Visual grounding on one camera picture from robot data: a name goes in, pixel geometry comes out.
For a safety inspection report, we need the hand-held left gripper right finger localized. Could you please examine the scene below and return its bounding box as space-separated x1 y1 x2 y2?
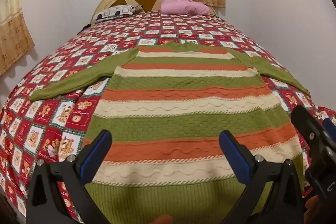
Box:
219 130 305 224

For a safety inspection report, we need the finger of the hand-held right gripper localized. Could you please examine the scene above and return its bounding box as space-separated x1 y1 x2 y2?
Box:
291 105 336 170
322 118 336 143

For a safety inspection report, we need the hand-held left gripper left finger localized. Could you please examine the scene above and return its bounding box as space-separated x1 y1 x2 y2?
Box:
28 130 113 224

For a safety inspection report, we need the green orange cream striped sweater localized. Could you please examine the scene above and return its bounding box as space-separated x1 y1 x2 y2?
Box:
29 40 311 224

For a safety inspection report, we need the person's right hand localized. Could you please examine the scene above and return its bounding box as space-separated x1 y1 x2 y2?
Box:
305 196 320 214

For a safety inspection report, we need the red printed patchwork bedspread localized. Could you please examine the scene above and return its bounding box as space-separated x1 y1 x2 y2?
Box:
0 10 336 224

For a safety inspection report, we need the white printed pillow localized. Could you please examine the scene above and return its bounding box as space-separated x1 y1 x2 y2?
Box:
94 4 143 21

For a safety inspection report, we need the pink pillow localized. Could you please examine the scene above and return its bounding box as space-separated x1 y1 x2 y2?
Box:
161 0 210 16

